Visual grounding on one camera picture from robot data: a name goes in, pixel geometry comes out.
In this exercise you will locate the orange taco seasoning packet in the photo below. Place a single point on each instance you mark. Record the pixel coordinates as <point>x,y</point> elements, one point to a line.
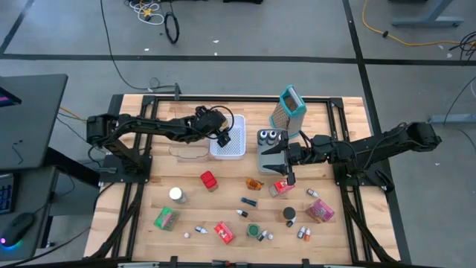
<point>254,184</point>

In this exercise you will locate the grey desk leg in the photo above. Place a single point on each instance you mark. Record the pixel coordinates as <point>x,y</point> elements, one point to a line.
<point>427,21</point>
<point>453,118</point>

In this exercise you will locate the black-capped small bottle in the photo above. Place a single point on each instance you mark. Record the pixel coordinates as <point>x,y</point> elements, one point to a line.
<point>272,135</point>

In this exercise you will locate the black-lid spice jar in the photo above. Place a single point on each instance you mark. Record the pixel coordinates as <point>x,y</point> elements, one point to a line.
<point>289,213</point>

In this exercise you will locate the grey desk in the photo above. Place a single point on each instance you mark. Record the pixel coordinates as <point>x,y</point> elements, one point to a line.
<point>33,193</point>

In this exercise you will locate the black aluminium table frame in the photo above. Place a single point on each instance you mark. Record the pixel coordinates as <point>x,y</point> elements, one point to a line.
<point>241,99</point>

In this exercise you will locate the red Froot Loops cereal box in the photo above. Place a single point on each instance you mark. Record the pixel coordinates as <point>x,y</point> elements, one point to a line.
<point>280,188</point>

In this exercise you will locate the red mini cereal box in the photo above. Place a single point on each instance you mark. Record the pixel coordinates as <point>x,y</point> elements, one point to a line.
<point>224,231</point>

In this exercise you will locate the black desk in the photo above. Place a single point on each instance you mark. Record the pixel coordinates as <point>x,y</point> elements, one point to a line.
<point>33,119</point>

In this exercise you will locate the red-lid spice jar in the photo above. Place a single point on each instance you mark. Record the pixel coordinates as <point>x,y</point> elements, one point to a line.
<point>208,179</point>

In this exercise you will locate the black keyboard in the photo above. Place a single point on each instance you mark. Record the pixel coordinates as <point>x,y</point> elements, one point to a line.
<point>6,193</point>

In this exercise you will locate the green-lid spice jar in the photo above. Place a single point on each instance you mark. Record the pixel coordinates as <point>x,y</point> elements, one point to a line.
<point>253,230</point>

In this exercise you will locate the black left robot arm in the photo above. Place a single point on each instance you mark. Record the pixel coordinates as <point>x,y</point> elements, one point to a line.
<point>148,124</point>

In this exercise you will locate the orange dropper bottle white cap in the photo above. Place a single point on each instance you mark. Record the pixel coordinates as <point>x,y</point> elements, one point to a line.
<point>307,235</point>

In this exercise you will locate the pink Raisin Bran cereal box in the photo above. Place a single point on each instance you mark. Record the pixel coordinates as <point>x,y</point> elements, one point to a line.
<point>320,209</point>

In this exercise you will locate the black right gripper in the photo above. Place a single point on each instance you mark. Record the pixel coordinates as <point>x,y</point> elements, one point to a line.
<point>308,152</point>

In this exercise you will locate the white perforated plastic basket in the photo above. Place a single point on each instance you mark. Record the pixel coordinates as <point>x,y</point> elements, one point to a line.
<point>236,147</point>

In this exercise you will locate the computer monitor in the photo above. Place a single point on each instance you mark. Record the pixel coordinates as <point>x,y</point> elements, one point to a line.
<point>7,97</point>

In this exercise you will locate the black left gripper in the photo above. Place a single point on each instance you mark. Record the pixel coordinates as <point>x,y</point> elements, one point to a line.
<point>208,123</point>

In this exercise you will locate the grey plastic bin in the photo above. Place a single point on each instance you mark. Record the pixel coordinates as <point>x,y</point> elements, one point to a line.
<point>275,159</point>

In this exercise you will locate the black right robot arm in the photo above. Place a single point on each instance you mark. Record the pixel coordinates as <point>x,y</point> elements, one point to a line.
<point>372,149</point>

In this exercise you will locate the black computer mouse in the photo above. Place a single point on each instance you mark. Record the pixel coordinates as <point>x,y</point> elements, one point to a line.
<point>16,228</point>

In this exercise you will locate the blue dropper bottle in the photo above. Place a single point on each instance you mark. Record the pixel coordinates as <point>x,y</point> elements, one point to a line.
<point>248,202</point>

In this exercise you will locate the green mini cereal box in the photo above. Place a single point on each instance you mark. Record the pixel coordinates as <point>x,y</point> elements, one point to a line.
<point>166,217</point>

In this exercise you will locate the white-lid spice jar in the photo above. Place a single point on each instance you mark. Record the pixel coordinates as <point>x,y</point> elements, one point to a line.
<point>176,193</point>

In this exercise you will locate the red-tipped black tool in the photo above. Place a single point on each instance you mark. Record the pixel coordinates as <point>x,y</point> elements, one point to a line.
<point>221,263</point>

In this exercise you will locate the clear plastic tray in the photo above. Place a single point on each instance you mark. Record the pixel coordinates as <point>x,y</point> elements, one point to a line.
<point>189,150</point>

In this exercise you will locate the black clamp post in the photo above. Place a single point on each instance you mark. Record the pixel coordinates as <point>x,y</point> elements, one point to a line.
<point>177,93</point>

